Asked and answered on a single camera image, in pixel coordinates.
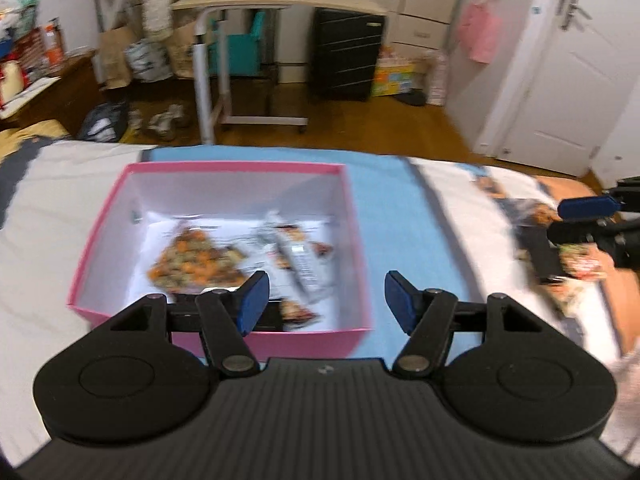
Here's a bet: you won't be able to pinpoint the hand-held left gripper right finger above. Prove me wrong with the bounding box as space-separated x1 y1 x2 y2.
384 270 561 378

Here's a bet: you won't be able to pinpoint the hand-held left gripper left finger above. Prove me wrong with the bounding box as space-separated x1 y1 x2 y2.
95 270 271 377

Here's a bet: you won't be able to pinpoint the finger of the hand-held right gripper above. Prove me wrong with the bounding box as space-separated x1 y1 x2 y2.
546 219 608 248
557 195 623 222

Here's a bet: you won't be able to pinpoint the beige red print snack bag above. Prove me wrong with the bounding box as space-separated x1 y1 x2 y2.
555 245 608 306

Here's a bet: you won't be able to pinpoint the plain black snack packet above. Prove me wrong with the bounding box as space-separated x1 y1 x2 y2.
520 232 566 281

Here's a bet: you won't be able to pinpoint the pink cardboard box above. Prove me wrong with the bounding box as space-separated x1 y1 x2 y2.
67 161 373 358

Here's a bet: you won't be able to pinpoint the printed paper sheet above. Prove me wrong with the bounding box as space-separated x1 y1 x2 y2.
135 212 341 331

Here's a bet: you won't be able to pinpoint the striped printed bed sheet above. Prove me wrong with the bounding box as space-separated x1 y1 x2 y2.
0 137 640 461

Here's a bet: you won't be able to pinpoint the white door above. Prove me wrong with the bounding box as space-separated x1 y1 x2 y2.
492 0 640 178

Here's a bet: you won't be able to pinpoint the pink fluffy cloth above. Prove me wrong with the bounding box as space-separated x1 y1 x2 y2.
605 350 640 456

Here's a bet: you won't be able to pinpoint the pair of shoes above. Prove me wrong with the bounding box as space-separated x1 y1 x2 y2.
147 105 188 141

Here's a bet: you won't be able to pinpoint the white patterned bag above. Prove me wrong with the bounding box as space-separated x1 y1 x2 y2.
425 50 451 107

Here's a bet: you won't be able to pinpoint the pink gift bag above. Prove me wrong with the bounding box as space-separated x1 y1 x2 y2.
457 0 502 65

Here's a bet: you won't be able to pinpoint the colourful gift bag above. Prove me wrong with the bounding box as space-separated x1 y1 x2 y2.
371 47 426 98

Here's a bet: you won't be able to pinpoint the black plastic bag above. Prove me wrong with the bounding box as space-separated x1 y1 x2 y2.
77 101 130 142

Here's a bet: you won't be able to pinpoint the teal bag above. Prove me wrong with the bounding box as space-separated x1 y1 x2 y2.
207 10 268 78

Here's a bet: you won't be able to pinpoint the black suitcase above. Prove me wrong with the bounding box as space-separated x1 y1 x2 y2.
311 7 387 103

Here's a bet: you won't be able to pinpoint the brown paper bag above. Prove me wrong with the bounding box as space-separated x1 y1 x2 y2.
97 25 138 88
165 22 201 78

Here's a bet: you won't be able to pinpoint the white printed bag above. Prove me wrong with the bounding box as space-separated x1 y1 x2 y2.
125 40 173 83

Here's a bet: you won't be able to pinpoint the yellow pillow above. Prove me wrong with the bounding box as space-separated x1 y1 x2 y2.
0 120 71 148

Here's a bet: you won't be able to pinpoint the wooden cabinet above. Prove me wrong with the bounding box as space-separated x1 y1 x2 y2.
0 50 101 133

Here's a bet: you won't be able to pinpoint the white papers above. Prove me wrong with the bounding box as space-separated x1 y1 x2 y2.
0 77 61 116

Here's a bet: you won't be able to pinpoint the white fluffy scarf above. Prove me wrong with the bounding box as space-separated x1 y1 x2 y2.
140 0 173 41

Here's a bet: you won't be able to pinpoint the orange bottle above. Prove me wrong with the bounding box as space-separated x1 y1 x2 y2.
44 22 66 63

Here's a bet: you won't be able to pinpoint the cream bag with red ribbon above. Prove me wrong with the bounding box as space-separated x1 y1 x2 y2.
0 60 26 108

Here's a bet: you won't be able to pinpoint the silver door handle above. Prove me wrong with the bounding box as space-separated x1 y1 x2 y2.
555 0 593 31

